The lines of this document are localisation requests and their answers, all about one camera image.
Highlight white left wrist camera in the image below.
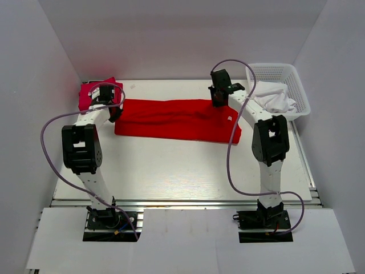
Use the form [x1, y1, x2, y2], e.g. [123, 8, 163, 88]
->
[88, 87, 100, 100]

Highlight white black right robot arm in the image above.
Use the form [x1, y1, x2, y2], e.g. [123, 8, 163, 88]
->
[209, 69, 290, 228]

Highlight white t-shirt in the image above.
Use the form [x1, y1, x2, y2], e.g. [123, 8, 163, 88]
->
[253, 81, 297, 114]

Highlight folded crimson t-shirt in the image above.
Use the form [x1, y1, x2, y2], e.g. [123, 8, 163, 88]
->
[78, 77, 123, 111]

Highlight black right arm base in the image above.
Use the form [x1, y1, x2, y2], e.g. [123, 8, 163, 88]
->
[232, 210, 293, 243]

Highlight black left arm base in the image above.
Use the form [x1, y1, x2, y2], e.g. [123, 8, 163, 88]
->
[83, 211, 141, 243]

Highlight red t-shirt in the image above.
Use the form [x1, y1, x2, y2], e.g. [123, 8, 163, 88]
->
[114, 99, 238, 143]

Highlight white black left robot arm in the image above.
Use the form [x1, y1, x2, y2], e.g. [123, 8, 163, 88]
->
[62, 82, 125, 228]

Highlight aluminium rail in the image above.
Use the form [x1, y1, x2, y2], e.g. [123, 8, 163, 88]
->
[51, 199, 323, 209]

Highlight white plastic basket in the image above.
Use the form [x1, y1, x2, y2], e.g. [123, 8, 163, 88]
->
[249, 63, 311, 121]

